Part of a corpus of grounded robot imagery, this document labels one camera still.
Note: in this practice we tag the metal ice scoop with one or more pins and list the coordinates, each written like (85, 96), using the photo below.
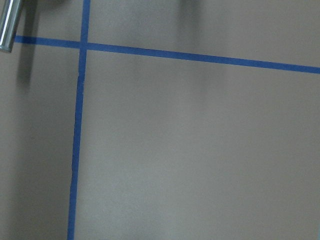
(9, 21)

